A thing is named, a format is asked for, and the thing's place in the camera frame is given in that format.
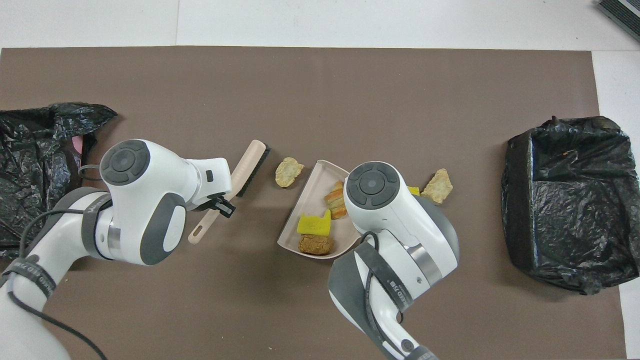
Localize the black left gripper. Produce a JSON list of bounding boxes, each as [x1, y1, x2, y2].
[[192, 194, 236, 219]]

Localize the beige hand brush black bristles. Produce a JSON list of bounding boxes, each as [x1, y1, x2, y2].
[[188, 139, 271, 245]]

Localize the pale crusty bread chunk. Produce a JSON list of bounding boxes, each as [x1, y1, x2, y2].
[[274, 157, 305, 189]]

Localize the beige plastic dustpan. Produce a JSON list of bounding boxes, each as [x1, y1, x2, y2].
[[277, 159, 363, 260]]

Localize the notched yellow sponge block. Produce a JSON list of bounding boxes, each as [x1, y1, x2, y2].
[[296, 208, 333, 237]]

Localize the brown bread roll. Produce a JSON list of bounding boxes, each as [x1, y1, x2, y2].
[[298, 233, 335, 256]]

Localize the orange ridged bread piece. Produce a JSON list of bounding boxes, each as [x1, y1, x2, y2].
[[323, 180, 348, 220]]

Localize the beige rough bread chunk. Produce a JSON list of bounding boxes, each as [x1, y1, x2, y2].
[[420, 168, 454, 205]]

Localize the black bag bin pink inside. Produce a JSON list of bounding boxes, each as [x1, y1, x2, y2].
[[0, 102, 119, 260]]

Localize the black bag lined bin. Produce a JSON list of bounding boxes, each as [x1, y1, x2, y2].
[[501, 115, 640, 296]]

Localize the brown table mat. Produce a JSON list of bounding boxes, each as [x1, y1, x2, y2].
[[0, 46, 627, 360]]

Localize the dark ribbed grille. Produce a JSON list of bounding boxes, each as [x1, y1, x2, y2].
[[595, 0, 640, 42]]

